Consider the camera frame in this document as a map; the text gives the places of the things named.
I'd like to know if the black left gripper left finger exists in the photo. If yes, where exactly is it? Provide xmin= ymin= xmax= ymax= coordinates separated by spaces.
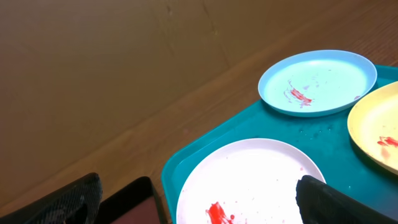
xmin=1 ymin=172 xmax=103 ymax=224

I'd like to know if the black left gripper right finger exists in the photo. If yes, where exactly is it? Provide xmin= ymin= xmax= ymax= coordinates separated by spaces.
xmin=296 ymin=175 xmax=397 ymax=224

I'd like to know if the white plastic plate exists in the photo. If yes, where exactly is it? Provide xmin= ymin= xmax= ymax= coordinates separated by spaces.
xmin=176 ymin=138 xmax=325 ymax=224

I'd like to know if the yellow plastic plate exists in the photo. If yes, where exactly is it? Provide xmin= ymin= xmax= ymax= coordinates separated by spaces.
xmin=347 ymin=82 xmax=397 ymax=174

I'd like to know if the light blue plastic plate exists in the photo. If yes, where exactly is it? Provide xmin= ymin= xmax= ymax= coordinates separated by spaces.
xmin=257 ymin=50 xmax=377 ymax=118

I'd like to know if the black tray with red liquid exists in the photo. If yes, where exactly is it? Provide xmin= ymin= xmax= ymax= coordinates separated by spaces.
xmin=95 ymin=176 xmax=167 ymax=224

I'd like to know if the teal plastic tray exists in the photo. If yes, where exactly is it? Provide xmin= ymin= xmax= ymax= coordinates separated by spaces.
xmin=160 ymin=64 xmax=398 ymax=224

